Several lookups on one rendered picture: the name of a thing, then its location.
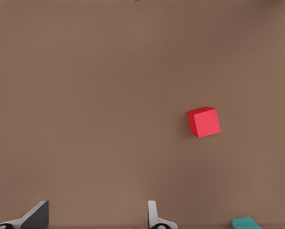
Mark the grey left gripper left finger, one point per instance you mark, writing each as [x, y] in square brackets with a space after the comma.
[34, 215]

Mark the red cube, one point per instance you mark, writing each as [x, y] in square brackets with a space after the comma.
[205, 124]

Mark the teal block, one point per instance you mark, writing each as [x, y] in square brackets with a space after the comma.
[245, 223]

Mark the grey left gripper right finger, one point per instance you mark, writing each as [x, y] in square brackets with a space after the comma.
[152, 215]

